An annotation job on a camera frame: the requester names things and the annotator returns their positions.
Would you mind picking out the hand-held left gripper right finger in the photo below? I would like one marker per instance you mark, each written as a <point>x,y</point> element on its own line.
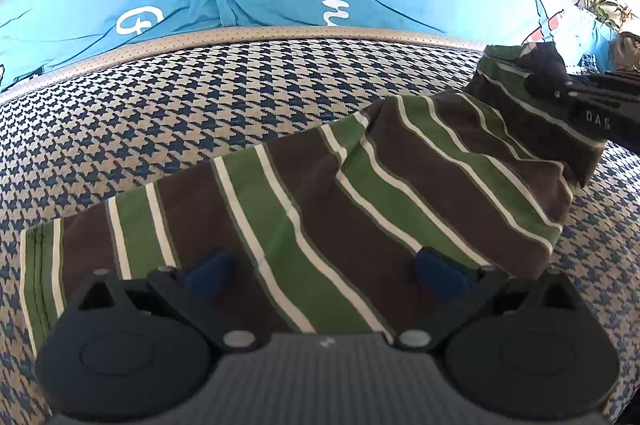
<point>442,275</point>

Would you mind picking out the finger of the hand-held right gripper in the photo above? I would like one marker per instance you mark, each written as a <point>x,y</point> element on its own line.
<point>550,87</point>

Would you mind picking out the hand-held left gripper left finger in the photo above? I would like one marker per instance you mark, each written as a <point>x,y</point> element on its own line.
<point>210,275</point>

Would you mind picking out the green brown striped shirt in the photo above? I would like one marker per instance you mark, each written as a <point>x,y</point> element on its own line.
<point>300,195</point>

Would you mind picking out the brown patterned pillow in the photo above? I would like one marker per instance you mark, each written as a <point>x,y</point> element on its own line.
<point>625,52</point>

